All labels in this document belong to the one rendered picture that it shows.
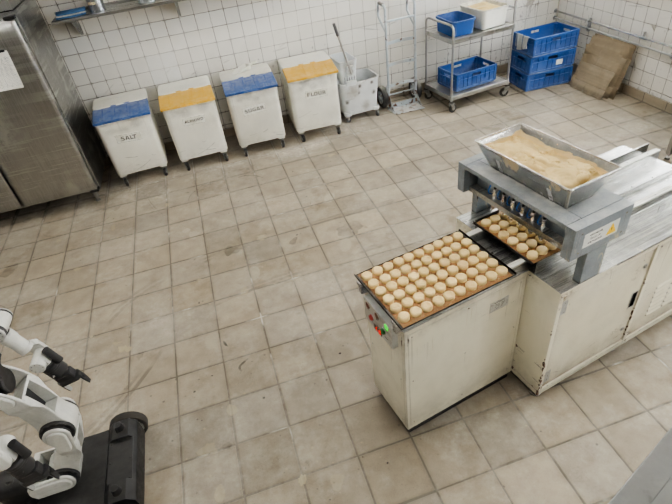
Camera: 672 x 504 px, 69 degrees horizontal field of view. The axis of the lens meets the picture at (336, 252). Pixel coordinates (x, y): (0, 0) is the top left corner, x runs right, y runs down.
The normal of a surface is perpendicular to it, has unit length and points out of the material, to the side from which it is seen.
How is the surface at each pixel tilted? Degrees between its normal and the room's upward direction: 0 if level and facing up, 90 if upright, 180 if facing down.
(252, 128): 91
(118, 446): 0
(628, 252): 0
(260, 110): 92
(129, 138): 92
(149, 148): 92
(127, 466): 0
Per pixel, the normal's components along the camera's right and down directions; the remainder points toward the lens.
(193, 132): 0.30, 0.60
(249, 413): -0.11, -0.77
